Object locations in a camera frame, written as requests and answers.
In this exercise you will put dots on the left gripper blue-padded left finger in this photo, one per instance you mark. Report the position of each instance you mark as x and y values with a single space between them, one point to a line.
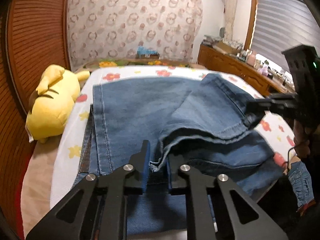
96 208

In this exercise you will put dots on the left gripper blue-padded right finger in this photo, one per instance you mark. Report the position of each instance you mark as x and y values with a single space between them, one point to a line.
216 207

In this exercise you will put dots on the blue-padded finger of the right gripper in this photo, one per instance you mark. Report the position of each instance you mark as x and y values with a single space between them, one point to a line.
255 111

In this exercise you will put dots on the blue denim pants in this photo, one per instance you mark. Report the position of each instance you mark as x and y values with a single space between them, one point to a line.
206 121

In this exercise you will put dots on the person's right hand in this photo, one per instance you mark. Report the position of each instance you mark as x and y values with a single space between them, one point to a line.
301 139

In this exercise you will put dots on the pink container on sideboard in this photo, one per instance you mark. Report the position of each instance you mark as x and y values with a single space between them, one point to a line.
251 59

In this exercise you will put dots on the white strawberry print sheet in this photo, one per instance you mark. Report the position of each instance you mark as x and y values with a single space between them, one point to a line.
273 128

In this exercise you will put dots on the cardboard box on sideboard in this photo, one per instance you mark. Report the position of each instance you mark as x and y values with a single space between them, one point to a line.
225 48

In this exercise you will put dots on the brown wooden sideboard cabinet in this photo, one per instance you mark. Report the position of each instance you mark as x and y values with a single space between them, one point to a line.
214 60

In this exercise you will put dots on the floral beige blanket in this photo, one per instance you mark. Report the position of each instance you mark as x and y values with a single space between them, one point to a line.
37 181

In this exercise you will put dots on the grey striped window blind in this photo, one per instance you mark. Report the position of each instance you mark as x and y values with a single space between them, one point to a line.
281 25

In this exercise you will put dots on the yellow plush toy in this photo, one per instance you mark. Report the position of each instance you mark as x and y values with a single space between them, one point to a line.
51 103

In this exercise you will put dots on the beige tied side curtain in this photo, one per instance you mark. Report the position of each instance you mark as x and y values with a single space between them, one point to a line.
230 9

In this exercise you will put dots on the blue item on box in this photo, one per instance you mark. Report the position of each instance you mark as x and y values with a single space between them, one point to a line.
145 53

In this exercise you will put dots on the circle patterned sheer curtain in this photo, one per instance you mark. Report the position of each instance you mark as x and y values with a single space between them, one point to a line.
114 29

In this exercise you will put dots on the brown louvered wardrobe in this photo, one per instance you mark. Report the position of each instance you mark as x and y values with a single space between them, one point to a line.
33 36

